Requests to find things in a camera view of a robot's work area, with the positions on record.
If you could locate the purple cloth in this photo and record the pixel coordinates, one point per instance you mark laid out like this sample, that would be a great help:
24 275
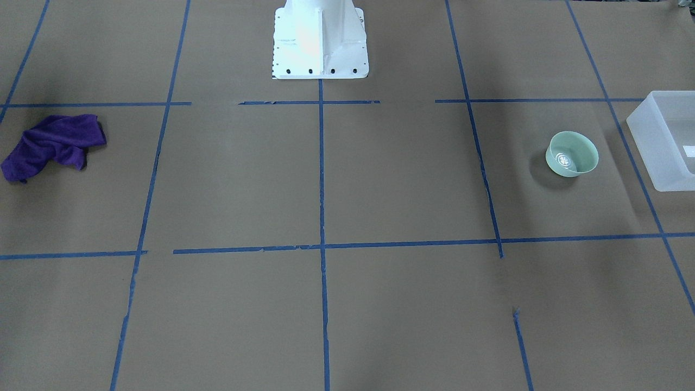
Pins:
65 140

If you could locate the translucent plastic box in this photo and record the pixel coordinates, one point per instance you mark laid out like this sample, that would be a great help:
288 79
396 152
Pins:
661 124

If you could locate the mint green bowl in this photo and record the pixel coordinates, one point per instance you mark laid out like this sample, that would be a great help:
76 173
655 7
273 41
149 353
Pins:
571 154

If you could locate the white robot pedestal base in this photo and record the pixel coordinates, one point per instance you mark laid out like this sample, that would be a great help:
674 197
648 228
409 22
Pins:
319 40

